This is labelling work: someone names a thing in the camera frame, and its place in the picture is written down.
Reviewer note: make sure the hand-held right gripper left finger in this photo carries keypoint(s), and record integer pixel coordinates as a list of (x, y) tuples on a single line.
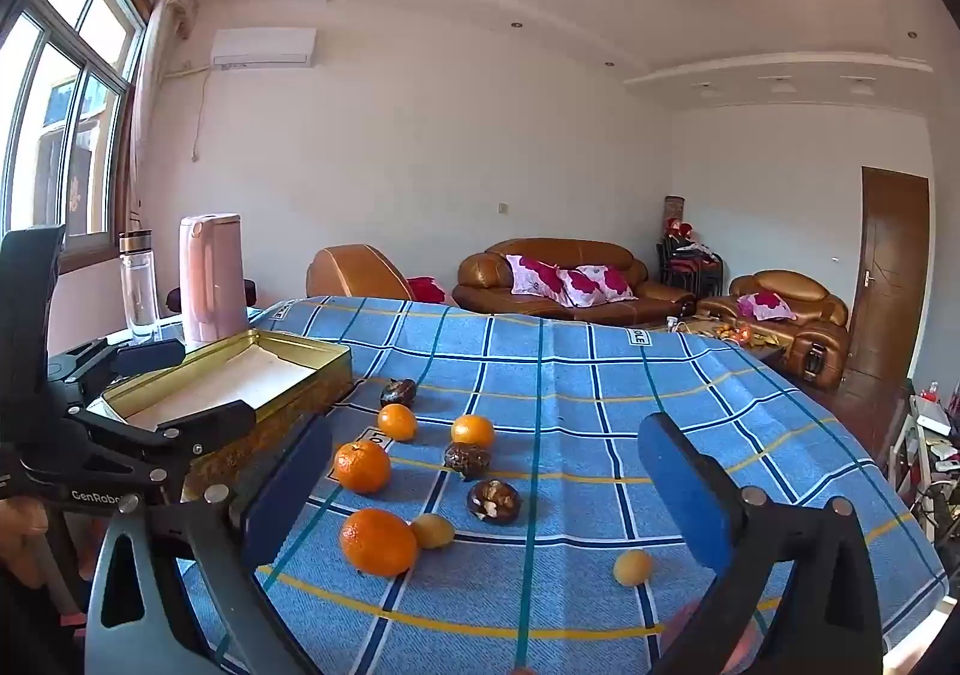
[(289, 487)]

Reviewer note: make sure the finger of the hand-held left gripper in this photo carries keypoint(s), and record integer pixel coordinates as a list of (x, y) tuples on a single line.
[(217, 420), (150, 352)]

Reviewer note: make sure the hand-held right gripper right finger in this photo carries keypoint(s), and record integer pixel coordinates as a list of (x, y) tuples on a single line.
[(682, 487)]

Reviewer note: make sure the mandarin orange with stem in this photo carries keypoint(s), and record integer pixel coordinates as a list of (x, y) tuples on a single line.
[(362, 466)]

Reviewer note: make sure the gold tin box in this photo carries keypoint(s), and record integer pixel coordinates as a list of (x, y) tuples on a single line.
[(300, 382)]

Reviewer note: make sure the small tan longan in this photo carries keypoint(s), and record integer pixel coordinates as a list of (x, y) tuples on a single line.
[(632, 566), (433, 531)]

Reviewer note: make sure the large mandarin orange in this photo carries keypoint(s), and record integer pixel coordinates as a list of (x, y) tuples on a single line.
[(378, 541)]

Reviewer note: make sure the small mandarin orange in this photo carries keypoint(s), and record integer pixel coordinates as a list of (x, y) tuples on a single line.
[(397, 421), (472, 432)]

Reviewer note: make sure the pink sweet potato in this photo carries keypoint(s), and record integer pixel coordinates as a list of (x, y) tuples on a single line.
[(686, 637)]

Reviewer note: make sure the person's left hand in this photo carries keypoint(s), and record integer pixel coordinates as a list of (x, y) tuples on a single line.
[(21, 540)]

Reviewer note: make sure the white paper liner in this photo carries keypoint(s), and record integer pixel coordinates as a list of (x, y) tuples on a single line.
[(225, 379)]

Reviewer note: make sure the clear glass bottle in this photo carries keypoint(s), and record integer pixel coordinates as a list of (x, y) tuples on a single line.
[(139, 292)]

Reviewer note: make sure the pink electric kettle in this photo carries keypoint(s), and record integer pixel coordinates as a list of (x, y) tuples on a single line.
[(210, 270)]

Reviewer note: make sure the blue plaid blanket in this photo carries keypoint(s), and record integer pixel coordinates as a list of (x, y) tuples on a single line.
[(600, 412)]

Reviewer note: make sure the cluttered coffee table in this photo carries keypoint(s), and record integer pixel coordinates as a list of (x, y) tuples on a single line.
[(720, 334)]

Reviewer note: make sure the small pink floral cushion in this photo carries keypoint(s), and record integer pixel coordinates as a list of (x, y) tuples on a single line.
[(765, 306)]

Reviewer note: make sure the brown leather armchair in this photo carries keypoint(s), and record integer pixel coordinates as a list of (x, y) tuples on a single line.
[(817, 330), (352, 270)]

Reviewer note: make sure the stacked dark chairs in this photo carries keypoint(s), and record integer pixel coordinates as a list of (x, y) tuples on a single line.
[(690, 266)]

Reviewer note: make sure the red cushion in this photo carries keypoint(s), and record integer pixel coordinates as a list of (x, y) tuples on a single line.
[(429, 289)]

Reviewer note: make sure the cluttered white shelf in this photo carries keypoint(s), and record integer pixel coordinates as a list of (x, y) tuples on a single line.
[(930, 450)]

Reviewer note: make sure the red plush toy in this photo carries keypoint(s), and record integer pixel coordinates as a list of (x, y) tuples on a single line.
[(681, 229)]

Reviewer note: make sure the window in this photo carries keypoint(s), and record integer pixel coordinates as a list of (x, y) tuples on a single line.
[(45, 82)]

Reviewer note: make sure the tall patterned vase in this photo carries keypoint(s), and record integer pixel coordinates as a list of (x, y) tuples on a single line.
[(674, 210)]

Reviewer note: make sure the brown leather sofa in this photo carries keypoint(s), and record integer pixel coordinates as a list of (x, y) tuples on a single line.
[(480, 277)]

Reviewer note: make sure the brown wooden door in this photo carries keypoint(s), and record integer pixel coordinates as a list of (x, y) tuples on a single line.
[(892, 270)]

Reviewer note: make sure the white air conditioner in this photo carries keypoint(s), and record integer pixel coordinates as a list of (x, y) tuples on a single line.
[(262, 45)]

